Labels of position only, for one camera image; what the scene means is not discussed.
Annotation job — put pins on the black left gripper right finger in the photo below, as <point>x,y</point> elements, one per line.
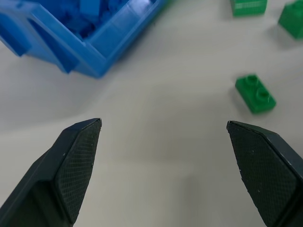
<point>265,170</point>

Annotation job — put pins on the green two-stud toy brick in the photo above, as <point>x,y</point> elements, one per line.
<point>256,93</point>

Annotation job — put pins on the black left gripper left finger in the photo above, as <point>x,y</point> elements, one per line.
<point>59,175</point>

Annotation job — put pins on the blue plastic storage bin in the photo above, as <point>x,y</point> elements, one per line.
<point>94,45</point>

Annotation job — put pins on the blue toy brick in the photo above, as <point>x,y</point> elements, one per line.
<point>88,8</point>

